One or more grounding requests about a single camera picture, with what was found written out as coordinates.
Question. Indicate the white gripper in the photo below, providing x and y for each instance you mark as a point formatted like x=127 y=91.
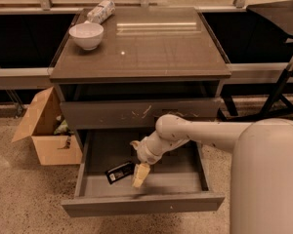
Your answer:
x=143 y=152

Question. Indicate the black rxbar chocolate bar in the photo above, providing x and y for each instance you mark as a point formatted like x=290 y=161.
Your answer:
x=120 y=171

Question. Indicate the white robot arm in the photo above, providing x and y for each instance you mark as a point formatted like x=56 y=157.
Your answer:
x=261 y=174

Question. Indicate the open grey middle drawer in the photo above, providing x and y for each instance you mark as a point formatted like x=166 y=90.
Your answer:
x=177 y=183

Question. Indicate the closed grey top drawer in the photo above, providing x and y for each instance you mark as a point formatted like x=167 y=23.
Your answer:
x=115 y=114

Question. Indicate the grey drawer cabinet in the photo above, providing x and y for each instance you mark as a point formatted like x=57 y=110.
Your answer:
x=139 y=43

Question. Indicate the green item in box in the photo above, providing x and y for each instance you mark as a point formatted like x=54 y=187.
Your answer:
x=62 y=126

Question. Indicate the open cardboard box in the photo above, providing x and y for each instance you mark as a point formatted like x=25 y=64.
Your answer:
x=39 y=123

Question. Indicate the white ceramic bowl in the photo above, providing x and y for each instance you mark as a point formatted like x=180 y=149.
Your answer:
x=87 y=36

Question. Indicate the black rolling side table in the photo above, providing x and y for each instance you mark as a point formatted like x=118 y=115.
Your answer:
x=278 y=17

